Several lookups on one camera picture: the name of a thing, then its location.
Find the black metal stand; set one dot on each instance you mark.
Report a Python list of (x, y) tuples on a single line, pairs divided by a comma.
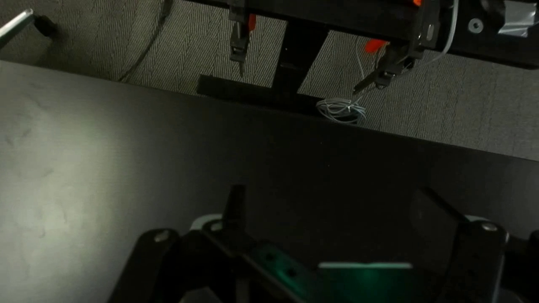
[(296, 61)]

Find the black chair with silver legs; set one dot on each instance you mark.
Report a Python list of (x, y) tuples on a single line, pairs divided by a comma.
[(17, 23)]

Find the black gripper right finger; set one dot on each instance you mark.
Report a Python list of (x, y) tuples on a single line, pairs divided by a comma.
[(476, 258)]

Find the black clamp with red tip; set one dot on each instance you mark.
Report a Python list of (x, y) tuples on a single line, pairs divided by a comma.
[(239, 43)]

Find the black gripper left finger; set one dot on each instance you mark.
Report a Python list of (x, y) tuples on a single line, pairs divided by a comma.
[(156, 270)]

